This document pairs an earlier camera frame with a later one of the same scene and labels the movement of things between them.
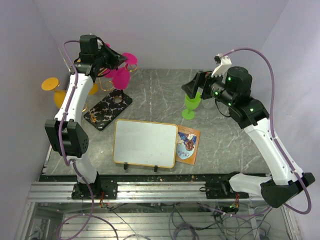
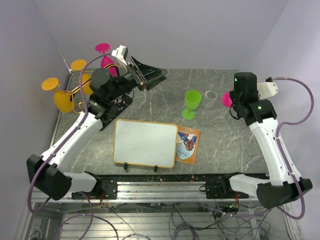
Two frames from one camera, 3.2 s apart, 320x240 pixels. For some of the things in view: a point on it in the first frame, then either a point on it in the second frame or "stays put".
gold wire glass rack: (106, 111) to (72, 91)
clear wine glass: (208, 103) stays put
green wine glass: (190, 104) stays put
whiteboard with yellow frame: (145, 143) stays put
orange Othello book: (187, 143) stays put
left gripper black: (117, 59) to (149, 72)
